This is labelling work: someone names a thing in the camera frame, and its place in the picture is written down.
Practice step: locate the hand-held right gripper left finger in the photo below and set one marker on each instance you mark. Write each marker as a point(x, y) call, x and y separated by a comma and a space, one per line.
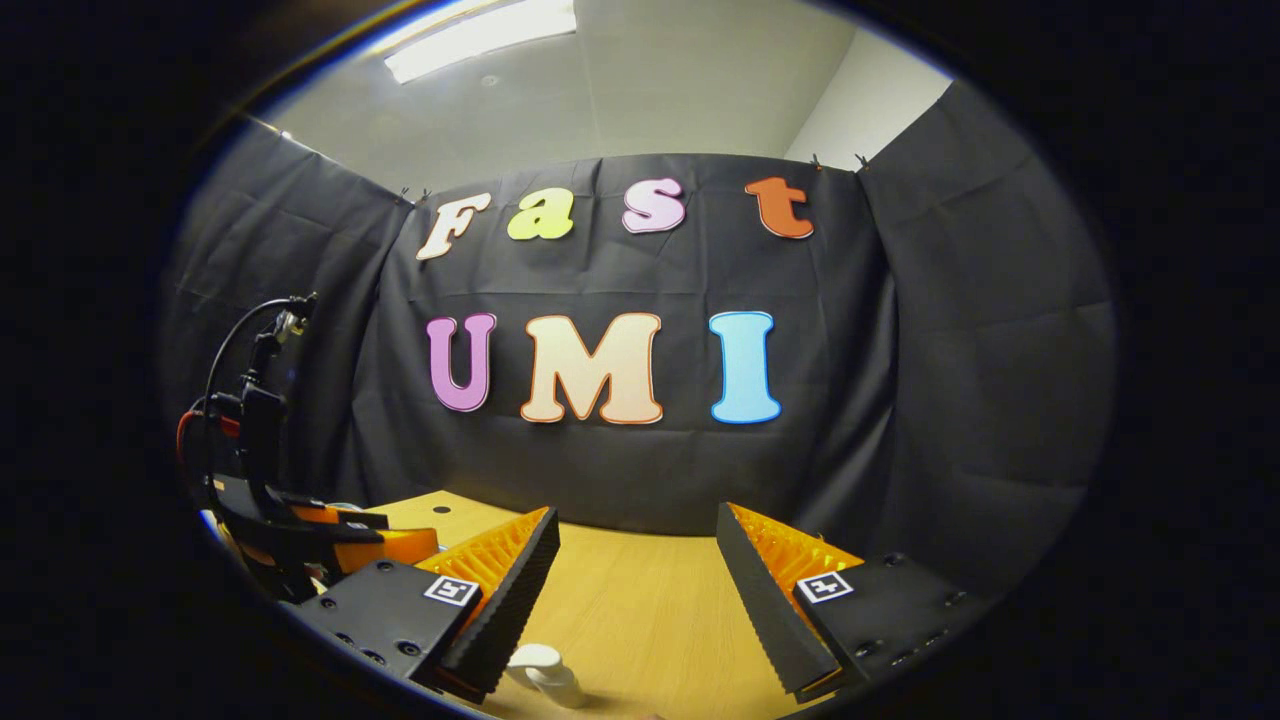
point(510, 600)

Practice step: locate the ceiling light panel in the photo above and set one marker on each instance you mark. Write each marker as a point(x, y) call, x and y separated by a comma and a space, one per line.
point(480, 35)

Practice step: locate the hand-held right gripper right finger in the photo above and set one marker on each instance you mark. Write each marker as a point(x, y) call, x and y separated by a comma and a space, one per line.
point(770, 610)

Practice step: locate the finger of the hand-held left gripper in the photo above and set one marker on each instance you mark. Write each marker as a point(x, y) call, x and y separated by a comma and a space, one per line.
point(395, 548)
point(340, 516)

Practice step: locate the white pump bottle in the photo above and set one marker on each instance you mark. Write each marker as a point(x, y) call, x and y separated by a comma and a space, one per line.
point(545, 670)

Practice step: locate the black backdrop cloth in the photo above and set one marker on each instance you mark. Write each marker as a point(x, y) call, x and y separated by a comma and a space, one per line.
point(620, 280)

